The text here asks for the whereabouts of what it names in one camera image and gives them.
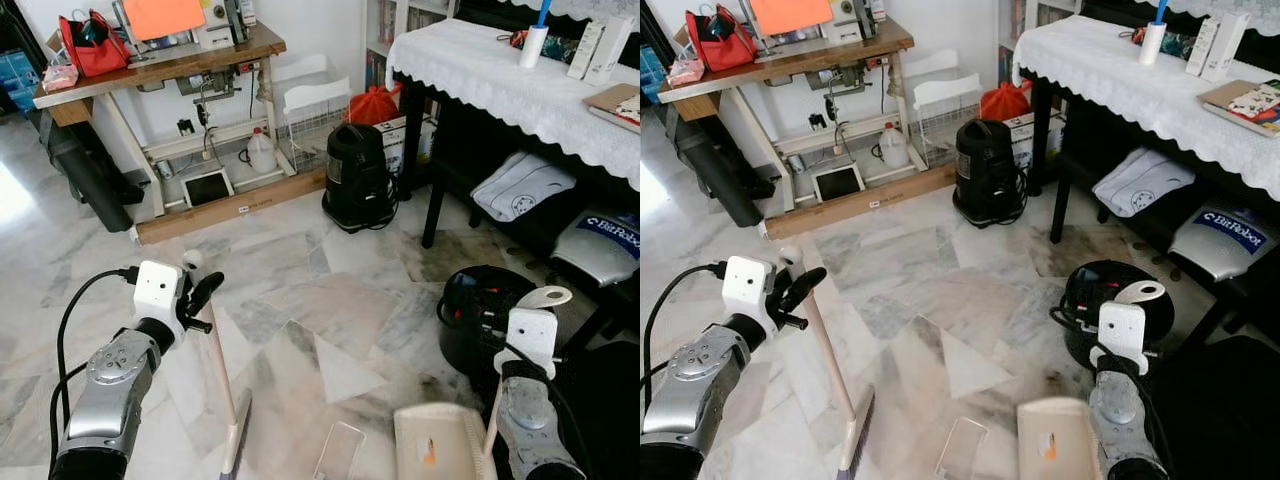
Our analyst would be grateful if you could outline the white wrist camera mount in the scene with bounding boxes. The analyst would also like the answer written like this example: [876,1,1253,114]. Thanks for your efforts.
[133,261,187,322]
[1095,302,1148,376]
[507,308,559,379]
[722,256,780,324]

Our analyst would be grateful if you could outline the white plastic jug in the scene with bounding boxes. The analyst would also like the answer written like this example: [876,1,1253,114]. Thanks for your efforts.
[245,127,279,174]
[877,121,912,170]

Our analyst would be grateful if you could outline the wooden handled broom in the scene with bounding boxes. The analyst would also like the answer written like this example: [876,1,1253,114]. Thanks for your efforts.
[183,250,253,480]
[780,245,879,479]

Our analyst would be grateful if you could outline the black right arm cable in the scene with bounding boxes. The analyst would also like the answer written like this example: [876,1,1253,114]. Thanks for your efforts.
[1049,306,1175,471]
[438,300,593,471]

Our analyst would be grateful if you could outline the black fabric object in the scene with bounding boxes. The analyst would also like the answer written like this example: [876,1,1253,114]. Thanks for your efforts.
[1150,333,1280,480]
[540,338,641,480]

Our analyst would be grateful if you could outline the white wire basket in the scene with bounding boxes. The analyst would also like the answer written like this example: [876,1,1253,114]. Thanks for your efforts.
[904,49,984,167]
[274,54,352,172]

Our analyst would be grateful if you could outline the white bookshelf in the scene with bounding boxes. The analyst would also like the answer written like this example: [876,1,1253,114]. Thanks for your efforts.
[361,0,453,93]
[996,0,1086,86]

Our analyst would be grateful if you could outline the cream dustpan with wooden handle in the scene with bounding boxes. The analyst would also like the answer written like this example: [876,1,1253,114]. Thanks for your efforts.
[1017,281,1169,480]
[393,287,573,480]

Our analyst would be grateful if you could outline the red plastic bag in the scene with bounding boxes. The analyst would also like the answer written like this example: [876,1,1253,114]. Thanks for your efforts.
[977,79,1034,124]
[347,84,402,127]

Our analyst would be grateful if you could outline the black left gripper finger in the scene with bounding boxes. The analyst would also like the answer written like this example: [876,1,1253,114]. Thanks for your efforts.
[190,272,227,318]
[785,266,830,314]

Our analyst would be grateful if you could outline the clear plastic sheet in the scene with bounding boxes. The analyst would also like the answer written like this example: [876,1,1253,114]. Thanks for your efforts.
[314,421,367,480]
[934,416,990,479]

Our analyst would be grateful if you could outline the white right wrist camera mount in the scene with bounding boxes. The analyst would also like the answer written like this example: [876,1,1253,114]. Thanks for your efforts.
[507,308,559,379]
[1095,302,1148,376]

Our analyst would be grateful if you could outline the black vacuum cleaner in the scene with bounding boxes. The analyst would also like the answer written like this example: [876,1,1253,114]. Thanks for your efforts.
[321,122,398,234]
[951,118,1030,230]

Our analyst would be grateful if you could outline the black table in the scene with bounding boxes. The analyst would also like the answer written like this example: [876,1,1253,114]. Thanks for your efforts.
[1028,0,1280,346]
[398,0,641,346]

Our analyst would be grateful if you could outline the long wooden plank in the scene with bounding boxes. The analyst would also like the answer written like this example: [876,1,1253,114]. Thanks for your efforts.
[134,167,330,245]
[764,164,959,242]

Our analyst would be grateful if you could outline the flat book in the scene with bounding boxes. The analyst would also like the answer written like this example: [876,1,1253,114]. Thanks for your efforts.
[584,82,641,133]
[1196,77,1280,139]

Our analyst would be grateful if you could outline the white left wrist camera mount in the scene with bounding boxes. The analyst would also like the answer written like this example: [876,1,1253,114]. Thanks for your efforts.
[133,261,187,322]
[722,256,780,324]

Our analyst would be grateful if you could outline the long black bag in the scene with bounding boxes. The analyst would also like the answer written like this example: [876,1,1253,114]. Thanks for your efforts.
[39,109,147,234]
[669,104,779,230]

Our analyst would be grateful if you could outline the orange sheet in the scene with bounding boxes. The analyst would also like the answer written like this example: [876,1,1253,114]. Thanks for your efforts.
[748,0,835,37]
[122,0,207,42]

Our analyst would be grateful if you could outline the red handbag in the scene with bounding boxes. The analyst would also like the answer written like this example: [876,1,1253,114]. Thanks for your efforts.
[684,4,759,74]
[57,9,132,79]

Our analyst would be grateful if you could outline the blue box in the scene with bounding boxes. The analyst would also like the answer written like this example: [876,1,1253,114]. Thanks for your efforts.
[0,49,42,117]
[640,44,667,107]

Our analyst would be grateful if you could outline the wooden sewing table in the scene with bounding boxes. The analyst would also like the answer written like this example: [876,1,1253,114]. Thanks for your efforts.
[33,22,331,217]
[655,15,961,217]

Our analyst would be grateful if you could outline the grey BitRobot bag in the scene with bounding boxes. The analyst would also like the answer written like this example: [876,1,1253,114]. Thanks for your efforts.
[1169,204,1280,284]
[549,207,641,290]

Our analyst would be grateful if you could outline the white lace tablecloth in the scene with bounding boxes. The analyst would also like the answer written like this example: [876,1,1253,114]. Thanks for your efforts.
[1011,11,1280,202]
[387,17,641,192]

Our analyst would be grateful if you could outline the white sewing foot pedal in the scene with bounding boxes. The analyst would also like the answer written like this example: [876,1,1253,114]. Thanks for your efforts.
[181,167,237,210]
[811,161,868,205]

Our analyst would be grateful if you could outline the white sewing machine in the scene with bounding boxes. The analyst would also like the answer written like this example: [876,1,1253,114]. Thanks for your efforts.
[195,0,257,50]
[825,0,889,47]

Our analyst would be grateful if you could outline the white fabric bag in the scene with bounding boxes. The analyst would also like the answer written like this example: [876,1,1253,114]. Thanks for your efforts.
[469,151,579,224]
[1091,146,1198,220]

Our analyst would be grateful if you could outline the black round appliance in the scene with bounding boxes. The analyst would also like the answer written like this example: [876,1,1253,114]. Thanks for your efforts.
[438,265,543,377]
[1058,260,1177,372]

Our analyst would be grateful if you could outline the white cup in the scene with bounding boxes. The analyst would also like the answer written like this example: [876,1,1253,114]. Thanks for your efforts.
[519,26,551,70]
[1139,22,1171,68]

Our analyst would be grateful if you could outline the white upright box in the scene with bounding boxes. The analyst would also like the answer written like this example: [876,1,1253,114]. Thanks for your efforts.
[1205,11,1252,84]
[588,14,635,87]
[1184,16,1221,79]
[567,20,605,82]

